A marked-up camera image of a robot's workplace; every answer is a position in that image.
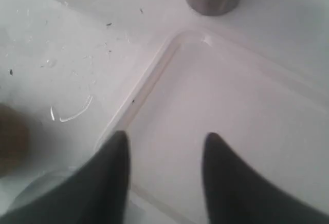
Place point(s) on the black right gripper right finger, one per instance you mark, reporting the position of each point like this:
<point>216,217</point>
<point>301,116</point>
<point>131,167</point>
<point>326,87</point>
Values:
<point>235,193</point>

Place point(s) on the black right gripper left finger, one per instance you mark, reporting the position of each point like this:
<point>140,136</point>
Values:
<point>96,193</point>

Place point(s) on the clear dome shaker lid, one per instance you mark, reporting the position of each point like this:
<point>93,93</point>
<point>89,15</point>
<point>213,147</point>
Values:
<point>38,190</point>

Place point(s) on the brown wooden cup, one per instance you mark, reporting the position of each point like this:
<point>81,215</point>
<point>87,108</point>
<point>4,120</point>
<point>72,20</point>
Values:
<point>14,140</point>

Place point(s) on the white rectangular tray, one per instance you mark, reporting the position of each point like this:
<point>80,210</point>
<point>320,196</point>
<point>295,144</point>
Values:
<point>200,83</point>

